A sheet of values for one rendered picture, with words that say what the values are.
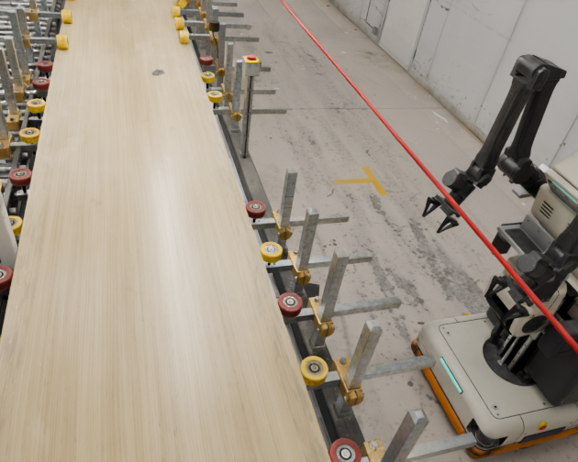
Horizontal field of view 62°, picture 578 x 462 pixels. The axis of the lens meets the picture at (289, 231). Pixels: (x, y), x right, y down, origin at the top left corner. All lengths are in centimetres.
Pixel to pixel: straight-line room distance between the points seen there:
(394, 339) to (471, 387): 56
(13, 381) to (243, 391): 58
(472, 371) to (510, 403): 20
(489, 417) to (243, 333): 125
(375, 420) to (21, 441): 159
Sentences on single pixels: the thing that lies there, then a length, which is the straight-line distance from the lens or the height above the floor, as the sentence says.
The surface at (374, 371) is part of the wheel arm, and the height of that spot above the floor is 84.
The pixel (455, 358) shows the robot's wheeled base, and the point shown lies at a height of 28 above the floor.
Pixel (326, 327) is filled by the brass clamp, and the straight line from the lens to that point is 159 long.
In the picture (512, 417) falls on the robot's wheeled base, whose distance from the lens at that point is 239.
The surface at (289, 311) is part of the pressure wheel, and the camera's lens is 154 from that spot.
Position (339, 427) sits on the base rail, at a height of 70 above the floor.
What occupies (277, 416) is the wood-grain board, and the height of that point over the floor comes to 90.
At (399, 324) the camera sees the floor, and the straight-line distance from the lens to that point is 286.
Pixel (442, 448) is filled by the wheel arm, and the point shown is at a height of 82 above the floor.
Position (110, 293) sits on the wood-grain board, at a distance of 159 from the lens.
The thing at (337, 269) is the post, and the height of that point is 109.
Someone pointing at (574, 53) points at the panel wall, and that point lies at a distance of 439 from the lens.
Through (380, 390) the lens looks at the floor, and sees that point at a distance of 256.
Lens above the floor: 207
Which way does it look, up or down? 40 degrees down
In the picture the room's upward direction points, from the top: 10 degrees clockwise
